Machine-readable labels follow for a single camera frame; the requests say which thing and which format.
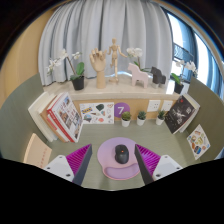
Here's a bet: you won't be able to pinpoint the white orchid in black pot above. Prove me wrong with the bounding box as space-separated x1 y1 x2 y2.
125 47 151 73
170 59 198 95
45 48 86 91

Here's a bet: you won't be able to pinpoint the white food sticker sheet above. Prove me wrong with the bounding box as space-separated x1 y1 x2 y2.
186 123 212 161

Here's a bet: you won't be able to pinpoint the wide white sticker sheet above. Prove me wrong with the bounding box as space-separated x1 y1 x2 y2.
79 102 115 125

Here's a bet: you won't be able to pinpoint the pink horse figurine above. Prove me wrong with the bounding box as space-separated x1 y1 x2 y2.
127 62 151 89

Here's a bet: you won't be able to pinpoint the wooden hand model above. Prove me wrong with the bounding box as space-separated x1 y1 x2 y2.
89 47 108 90

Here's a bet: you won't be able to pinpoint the red-spined photo magazine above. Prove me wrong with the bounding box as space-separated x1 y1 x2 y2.
45 92 83 144

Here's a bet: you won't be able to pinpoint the round purple number sticker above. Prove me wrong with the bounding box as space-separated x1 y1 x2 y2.
113 101 131 118

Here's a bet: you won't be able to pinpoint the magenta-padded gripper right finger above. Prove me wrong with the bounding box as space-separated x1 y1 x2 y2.
134 143 183 185

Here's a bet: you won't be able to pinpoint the beige booklet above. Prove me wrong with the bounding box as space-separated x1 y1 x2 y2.
22 132 53 169

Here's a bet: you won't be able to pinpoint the wooden artist mannequin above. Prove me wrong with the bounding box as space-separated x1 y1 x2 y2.
106 37 128 84

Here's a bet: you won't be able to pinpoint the black computer mouse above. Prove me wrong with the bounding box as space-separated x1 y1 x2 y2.
114 144 129 165

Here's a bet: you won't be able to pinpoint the dark horse figurine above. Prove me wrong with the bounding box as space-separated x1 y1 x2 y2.
150 66 167 88

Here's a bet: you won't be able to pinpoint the grey curtain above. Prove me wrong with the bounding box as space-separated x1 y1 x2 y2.
38 0 174 87

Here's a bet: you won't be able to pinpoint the white wall socket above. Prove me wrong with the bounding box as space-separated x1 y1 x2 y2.
146 99 162 113
161 99 174 112

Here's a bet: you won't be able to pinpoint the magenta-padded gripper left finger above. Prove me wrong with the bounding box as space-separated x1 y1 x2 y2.
43 143 94 186

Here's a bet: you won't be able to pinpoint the pale leaning books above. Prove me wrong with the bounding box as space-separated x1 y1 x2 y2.
27 91 64 144

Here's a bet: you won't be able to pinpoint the small succulent in white pot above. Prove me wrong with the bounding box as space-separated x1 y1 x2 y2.
136 110 147 127
155 109 167 126
120 111 132 128

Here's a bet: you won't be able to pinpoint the black book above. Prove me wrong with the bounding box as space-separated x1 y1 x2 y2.
164 96 197 135

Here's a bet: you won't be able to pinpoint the white leaning books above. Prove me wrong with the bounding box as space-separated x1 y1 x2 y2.
179 93 201 133

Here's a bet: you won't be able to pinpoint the purple mouse pad with wrist rest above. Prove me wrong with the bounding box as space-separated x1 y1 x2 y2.
96 136 144 181

